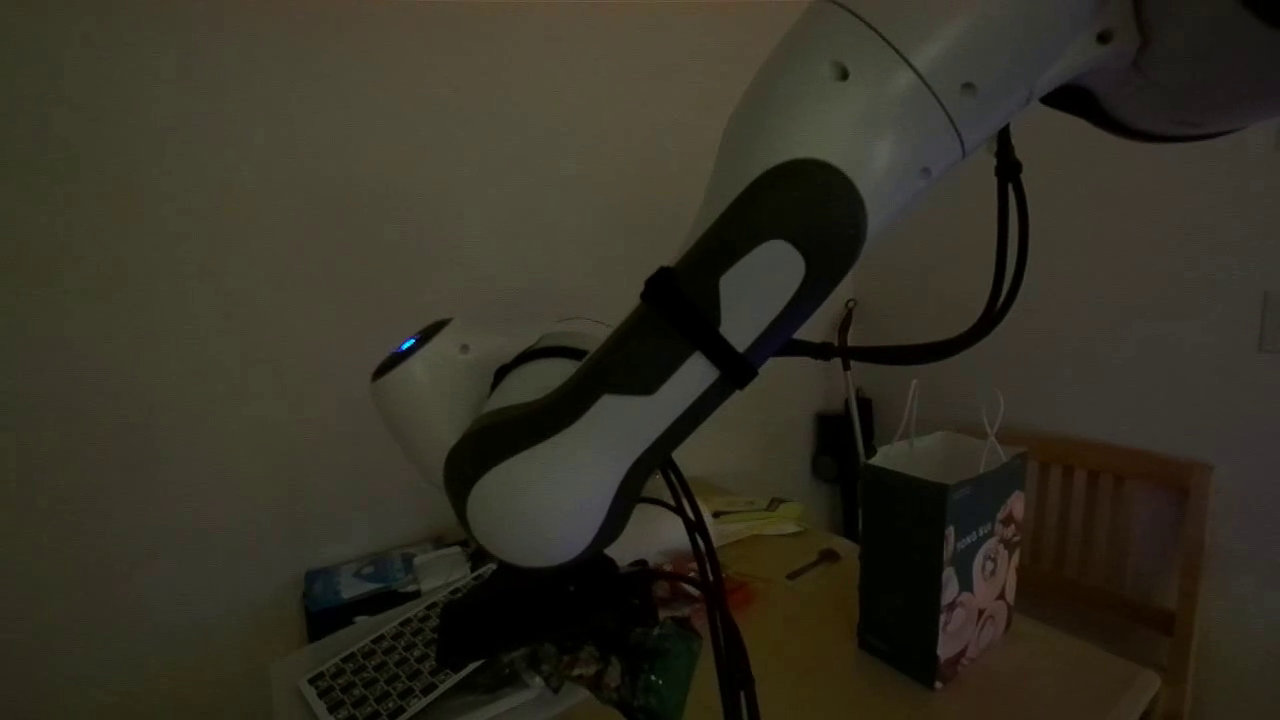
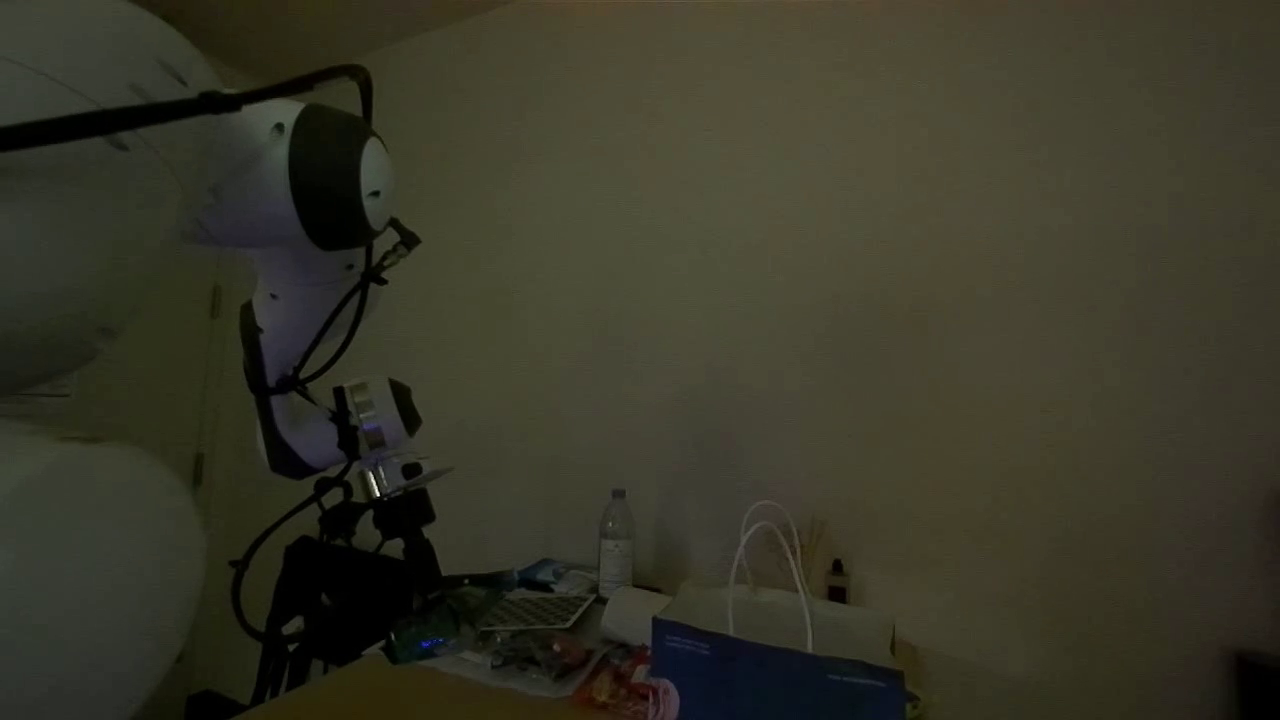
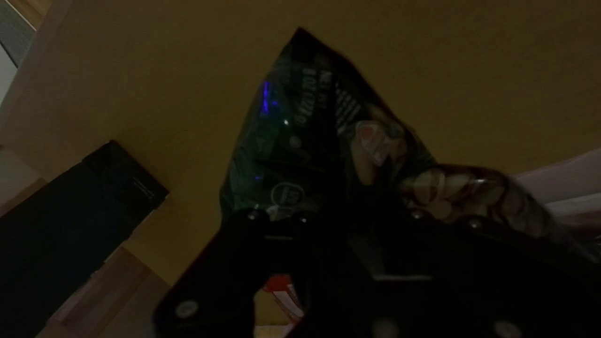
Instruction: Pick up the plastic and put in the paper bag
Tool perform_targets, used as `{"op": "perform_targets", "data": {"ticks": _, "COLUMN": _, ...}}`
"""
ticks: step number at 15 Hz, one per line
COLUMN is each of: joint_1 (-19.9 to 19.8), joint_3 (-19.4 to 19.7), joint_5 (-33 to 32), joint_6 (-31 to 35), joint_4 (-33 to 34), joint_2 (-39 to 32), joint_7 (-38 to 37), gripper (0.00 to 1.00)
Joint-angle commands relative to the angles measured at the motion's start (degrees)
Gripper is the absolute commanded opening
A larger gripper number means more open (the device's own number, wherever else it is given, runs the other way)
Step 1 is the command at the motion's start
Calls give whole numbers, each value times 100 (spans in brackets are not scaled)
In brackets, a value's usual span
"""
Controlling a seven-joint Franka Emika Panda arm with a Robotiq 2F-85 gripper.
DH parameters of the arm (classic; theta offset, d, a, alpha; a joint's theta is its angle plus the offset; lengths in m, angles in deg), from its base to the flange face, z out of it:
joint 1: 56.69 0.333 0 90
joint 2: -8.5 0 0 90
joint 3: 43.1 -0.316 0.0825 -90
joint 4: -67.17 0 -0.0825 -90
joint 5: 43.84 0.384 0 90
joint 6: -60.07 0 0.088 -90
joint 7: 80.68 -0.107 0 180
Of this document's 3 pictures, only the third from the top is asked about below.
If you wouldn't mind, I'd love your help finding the green plastic snack bag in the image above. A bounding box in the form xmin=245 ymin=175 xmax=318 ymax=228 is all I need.
xmin=219 ymin=25 xmax=593 ymax=252

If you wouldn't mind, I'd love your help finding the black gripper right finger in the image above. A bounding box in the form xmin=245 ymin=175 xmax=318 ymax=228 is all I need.
xmin=349 ymin=211 xmax=601 ymax=338

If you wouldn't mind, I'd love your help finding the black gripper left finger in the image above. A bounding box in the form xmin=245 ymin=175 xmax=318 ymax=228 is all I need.
xmin=151 ymin=209 xmax=315 ymax=338

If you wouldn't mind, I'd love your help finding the red snack package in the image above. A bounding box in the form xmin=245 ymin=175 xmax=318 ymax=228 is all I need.
xmin=260 ymin=273 xmax=307 ymax=322

